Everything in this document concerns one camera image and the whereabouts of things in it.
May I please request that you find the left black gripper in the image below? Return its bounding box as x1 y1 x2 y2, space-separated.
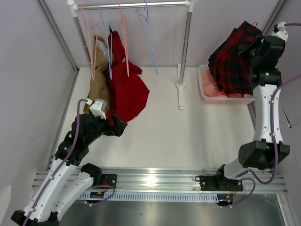
86 112 127 145

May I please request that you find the red plaid skirt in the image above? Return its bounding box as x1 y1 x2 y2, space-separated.
208 21 262 97

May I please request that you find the pink hanger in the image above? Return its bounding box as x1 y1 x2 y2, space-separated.
80 4 97 81
119 3 130 77

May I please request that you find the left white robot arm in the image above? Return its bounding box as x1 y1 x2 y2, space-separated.
11 113 127 226

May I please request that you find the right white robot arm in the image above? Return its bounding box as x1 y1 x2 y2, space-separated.
214 32 290 190

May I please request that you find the left blue hanger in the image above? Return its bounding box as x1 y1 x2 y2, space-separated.
97 3 113 80

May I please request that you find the blue hanger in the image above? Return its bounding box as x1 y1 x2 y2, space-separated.
136 0 158 74
97 3 113 80

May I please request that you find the right blue hanger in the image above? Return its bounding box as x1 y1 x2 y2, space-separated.
136 0 158 74

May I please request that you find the red hanging garment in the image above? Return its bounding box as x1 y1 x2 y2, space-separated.
108 31 150 122

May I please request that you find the tan hanging garment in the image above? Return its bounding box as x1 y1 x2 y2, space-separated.
87 35 111 113

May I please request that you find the pink garment in basket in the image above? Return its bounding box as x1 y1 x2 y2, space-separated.
201 69 253 98

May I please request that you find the white plastic basket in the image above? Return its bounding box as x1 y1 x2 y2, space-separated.
198 65 254 105

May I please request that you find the metal clothes rack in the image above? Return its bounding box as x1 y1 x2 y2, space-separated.
66 0 194 110

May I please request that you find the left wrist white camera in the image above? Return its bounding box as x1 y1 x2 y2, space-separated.
86 98 107 120

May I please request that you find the wrist white camera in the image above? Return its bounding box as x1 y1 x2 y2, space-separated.
86 98 107 120
272 22 288 42

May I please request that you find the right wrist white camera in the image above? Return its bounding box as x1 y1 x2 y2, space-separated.
272 22 288 42

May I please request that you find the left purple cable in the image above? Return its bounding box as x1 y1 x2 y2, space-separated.
22 98 116 224

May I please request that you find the purple cable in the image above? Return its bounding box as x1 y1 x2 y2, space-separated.
22 98 116 224
221 22 301 209

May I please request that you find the aluminium mounting rail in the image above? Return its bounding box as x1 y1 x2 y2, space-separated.
31 167 288 195

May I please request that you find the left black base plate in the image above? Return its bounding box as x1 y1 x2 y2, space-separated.
93 174 117 188

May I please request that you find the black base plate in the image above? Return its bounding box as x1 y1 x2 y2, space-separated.
194 175 243 192
93 174 117 188

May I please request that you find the white slotted cable duct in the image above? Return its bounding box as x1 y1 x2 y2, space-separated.
77 192 222 202

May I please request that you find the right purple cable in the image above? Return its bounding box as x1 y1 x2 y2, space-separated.
221 22 301 209

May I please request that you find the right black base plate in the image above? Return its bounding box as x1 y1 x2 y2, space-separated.
194 175 243 192

